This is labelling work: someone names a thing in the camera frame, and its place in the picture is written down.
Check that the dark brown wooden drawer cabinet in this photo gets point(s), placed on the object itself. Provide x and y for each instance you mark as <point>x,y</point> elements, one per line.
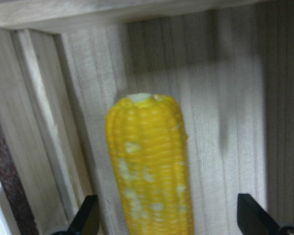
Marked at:
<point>14,190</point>

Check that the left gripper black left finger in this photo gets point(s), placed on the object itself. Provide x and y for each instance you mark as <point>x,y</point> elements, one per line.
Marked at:
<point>86,221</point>

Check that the light wooden drawer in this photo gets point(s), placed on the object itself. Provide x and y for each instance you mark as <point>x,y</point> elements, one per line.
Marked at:
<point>228,63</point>

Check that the yellow plastic corn cob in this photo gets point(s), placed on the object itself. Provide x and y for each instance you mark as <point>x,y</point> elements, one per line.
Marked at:
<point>147,143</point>

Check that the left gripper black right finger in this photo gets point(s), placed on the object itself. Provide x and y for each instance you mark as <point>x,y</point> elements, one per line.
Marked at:
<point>252,219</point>

